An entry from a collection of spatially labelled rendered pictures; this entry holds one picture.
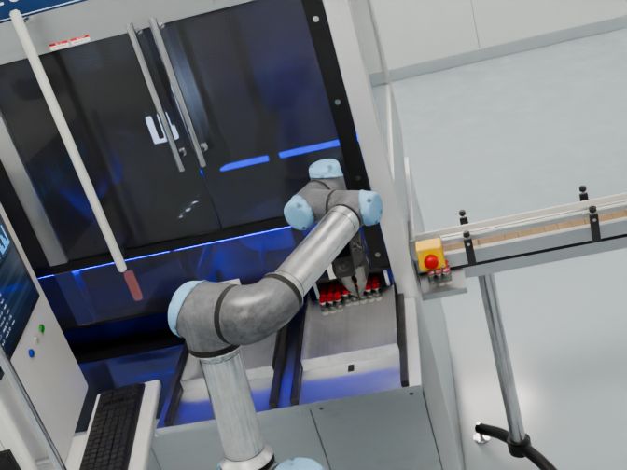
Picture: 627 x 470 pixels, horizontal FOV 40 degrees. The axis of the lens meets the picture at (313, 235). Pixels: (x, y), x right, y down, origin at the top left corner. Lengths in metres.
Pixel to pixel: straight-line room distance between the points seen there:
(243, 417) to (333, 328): 0.72
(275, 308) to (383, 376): 0.66
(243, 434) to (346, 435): 1.03
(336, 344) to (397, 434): 0.52
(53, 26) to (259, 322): 1.04
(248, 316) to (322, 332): 0.85
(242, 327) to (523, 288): 2.57
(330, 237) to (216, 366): 0.35
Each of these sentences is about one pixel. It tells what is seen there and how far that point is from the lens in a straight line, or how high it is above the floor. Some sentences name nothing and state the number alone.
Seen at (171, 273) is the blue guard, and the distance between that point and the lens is 2.53.
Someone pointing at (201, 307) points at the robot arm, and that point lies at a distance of 1.67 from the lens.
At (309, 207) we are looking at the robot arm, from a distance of 1.92.
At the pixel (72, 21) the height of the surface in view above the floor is 1.86.
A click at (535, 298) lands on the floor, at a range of 3.98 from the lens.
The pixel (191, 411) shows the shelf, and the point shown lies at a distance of 2.35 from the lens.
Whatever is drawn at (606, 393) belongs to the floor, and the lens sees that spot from 3.44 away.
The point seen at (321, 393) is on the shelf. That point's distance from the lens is 2.24.
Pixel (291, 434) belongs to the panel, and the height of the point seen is 0.46.
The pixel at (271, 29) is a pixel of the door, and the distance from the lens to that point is 2.21.
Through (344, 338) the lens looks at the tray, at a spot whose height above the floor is 0.88.
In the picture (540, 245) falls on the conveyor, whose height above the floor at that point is 0.90.
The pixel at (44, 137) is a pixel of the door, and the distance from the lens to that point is 2.45.
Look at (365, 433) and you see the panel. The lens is 2.81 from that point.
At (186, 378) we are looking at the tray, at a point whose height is 0.90.
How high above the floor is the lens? 2.22
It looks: 27 degrees down
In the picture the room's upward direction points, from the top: 17 degrees counter-clockwise
